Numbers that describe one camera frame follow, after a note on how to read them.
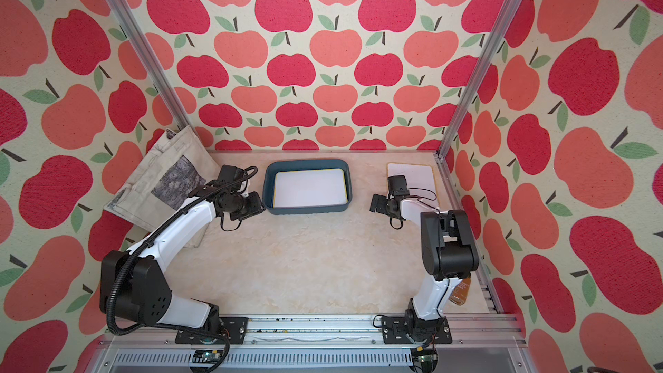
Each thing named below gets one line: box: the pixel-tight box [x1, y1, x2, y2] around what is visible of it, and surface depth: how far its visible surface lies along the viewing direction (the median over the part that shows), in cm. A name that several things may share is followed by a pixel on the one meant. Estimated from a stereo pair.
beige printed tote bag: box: [103, 125, 220, 248], surface depth 87 cm
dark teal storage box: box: [262, 158, 354, 215], surface depth 106 cm
